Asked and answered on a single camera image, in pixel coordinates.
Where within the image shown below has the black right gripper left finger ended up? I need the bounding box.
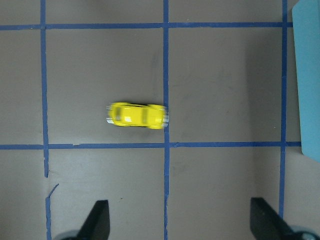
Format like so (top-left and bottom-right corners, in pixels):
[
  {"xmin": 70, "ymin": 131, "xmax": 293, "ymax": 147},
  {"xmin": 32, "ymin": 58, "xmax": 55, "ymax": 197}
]
[{"xmin": 76, "ymin": 200, "xmax": 110, "ymax": 240}]

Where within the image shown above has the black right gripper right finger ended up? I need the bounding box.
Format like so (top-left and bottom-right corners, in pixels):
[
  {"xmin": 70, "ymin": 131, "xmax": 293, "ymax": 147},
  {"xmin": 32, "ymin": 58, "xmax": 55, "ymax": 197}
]
[{"xmin": 249, "ymin": 197, "xmax": 296, "ymax": 240}]

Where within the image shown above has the yellow beetle toy car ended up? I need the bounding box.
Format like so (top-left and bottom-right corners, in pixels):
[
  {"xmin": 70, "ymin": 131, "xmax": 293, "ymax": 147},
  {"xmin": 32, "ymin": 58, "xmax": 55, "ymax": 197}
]
[{"xmin": 106, "ymin": 102, "xmax": 169, "ymax": 130}]

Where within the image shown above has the turquoise plastic bin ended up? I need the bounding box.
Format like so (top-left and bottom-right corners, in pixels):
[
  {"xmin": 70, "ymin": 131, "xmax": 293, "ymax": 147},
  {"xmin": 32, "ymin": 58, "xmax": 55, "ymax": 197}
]
[{"xmin": 292, "ymin": 0, "xmax": 320, "ymax": 162}]

